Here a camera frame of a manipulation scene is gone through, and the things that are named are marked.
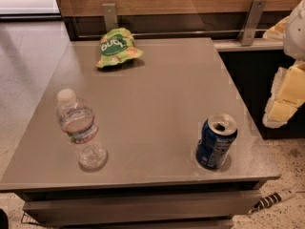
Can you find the green rice chip bag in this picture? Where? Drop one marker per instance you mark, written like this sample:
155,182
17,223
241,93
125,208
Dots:
117,47

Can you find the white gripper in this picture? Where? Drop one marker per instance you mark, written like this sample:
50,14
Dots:
295,32

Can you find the metal wall bracket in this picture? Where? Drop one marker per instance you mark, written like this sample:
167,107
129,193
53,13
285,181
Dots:
110,16
247,34

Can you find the right metal wall bracket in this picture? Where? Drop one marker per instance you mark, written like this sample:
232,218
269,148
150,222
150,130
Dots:
247,34

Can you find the blue pepsi can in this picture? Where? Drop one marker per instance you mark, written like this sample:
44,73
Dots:
218,133

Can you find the left metal wall bracket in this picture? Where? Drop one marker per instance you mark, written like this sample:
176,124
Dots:
110,16

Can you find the metal wall rail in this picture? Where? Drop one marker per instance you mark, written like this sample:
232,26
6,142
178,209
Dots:
179,34

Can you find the grey table drawer front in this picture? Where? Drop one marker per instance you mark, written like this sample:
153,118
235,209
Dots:
111,210

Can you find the clear plastic water bottle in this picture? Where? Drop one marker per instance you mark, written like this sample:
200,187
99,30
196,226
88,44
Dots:
77,121

